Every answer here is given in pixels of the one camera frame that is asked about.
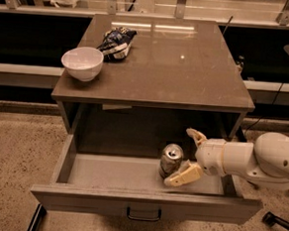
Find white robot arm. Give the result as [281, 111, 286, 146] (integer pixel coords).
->
[164, 129, 289, 190]

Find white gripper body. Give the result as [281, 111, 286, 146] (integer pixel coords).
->
[195, 139, 226, 176]

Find black bar on floor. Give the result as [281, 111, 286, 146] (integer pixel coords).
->
[27, 203, 47, 231]

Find black chair base wheel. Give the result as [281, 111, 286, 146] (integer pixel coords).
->
[262, 211, 289, 231]

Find grey cabinet with counter top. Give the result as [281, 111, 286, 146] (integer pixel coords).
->
[51, 15, 254, 137]

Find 7up soda can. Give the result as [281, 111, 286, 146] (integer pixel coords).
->
[159, 143, 183, 178]

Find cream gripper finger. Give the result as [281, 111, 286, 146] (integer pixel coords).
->
[186, 128, 207, 147]
[163, 161, 203, 187]

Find white bowl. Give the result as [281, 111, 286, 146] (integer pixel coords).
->
[61, 47, 104, 81]

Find black drawer handle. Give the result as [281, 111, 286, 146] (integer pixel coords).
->
[126, 207, 161, 222]

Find blue chip bag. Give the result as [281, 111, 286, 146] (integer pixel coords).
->
[98, 27, 138, 61]

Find open grey drawer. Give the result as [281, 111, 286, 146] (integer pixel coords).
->
[29, 100, 271, 228]

